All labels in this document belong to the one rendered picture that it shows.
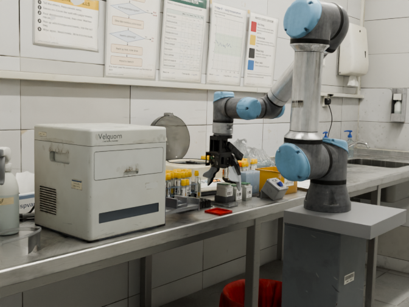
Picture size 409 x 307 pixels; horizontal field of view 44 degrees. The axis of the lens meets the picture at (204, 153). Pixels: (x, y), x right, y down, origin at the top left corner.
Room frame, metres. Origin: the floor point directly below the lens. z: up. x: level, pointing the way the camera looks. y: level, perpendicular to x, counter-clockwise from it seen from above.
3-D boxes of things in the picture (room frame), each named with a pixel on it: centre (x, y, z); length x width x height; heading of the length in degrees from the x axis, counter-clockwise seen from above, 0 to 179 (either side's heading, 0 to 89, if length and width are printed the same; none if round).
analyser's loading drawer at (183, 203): (1.58, 0.10, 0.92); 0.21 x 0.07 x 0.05; 139
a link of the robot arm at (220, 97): (1.82, -0.07, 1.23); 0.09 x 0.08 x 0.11; 40
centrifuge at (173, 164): (2.15, 0.05, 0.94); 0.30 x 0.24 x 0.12; 40
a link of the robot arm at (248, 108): (1.76, -0.14, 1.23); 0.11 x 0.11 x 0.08; 40
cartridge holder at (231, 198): (1.84, -0.08, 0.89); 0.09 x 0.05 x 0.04; 48
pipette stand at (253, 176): (2.04, -0.18, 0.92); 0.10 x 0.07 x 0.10; 141
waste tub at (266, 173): (2.14, -0.31, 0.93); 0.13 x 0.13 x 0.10; 46
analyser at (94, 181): (1.50, 0.30, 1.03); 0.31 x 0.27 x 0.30; 139
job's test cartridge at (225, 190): (1.84, -0.08, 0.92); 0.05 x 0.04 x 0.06; 48
